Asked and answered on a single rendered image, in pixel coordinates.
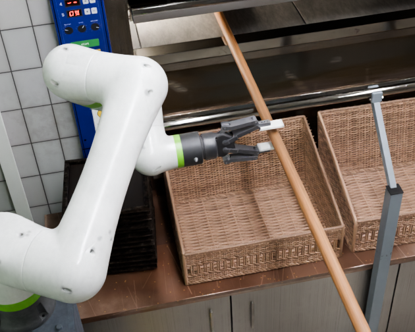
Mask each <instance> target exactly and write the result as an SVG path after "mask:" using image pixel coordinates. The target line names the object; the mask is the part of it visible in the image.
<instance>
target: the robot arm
mask: <svg viewBox="0 0 415 332"><path fill-rule="evenodd" d="M42 75H43V80H44V82H45V85H46V86H47V87H48V89H49V90H50V91H51V92H52V93H53V94H55V95H56V96H58V97H60V98H62V99H65V100H67V101H70V102H72V103H75V104H78V105H81V106H84V107H88V108H91V109H93V110H98V111H101V116H100V119H99V123H98V126H97V130H96V134H95V136H94V140H93V142H92V146H91V148H90V152H89V154H88V158H87V160H86V163H85V166H84V168H83V171H82V174H81V176H80V179H79V181H78V184H77V185H76V188H75V191H74V193H73V195H72V198H71V200H70V202H69V205H68V207H67V209H66V211H65V214H64V216H63V218H62V219H61V222H60V223H59V226H58V227H56V228H54V229H48V228H46V227H43V226H41V225H38V224H36V223H34V222H33V221H31V220H29V219H26V218H24V217H22V216H19V215H17V214H14V213H9V212H0V332H30V331H33V330H35V329H37V328H39V327H40V326H42V325H43V324H44V323H45V322H46V321H47V320H48V319H49V318H50V317H51V315H52V314H53V312H54V310H55V306H56V300H58V301H60V302H64V303H69V304H76V303H80V302H84V301H86V300H89V299H90V298H92V297H93V296H95V295H96V294H97V293H98V292H99V290H100V289H101V287H102V286H103V284H104V282H105V279H106V276H107V269H108V265H109V258H110V255H111V249H112V245H113V240H114V236H115V231H116V228H117V223H118V220H119V215H120V212H121V208H122V206H123V202H124V199H125V195H126V191H127V189H128V185H129V182H130V179H131V177H132V174H133V171H134V168H135V169H136V170H137V171H138V172H139V173H141V174H143V175H147V176H155V175H158V174H160V173H163V172H165V171H169V170H171V169H177V168H181V167H188V166H193V165H200V164H202V163H203V162H204V159H205V160H209V159H216V158H217V157H218V156H219V157H223V162H224V164H229V163H232V162H237V161H251V160H257V159H258V155H259V154H260V153H265V152H270V151H271V150H274V147H273V145H272V143H271V142H264V143H259V144H257V145H256V146H248V145H242V144H236V143H235V141H236V140H238V138H240V137H242V136H244V135H246V134H249V133H251V132H253V131H255V130H257V129H259V130H260V131H263V130H270V129H274V128H282V127H284V124H283V122H282V120H281V119H278V120H274V121H270V120H263V121H258V120H257V118H256V116H251V117H246V118H243V119H238V120H235V121H230V122H225V121H223V122H221V130H220V131H218V132H207V133H202V134H201V135H199V133H198V132H197V131H196V132H188V133H184V134H176V135H172V136H168V135H166V133H165V129H164V125H163V114H162V107H161V106H162V104H163V102H164V101H165V98H166V96H167V91H168V81H167V76H166V74H165V72H164V70H163V69H162V68H161V66H160V65H159V64H158V63H156V62H155V61H154V60H152V59H150V58H147V57H143V56H134V55H121V54H116V53H108V52H102V51H98V50H95V49H90V48H88V47H84V46H81V45H76V44H71V43H68V44H63V45H60V46H58V47H56V48H54V49H53V50H51V51H50V52H49V54H48V55H47V57H46V58H45V60H44V62H43V67H42ZM229 130H230V131H229ZM233 135H234V136H233ZM228 153H230V154H228Z"/></svg>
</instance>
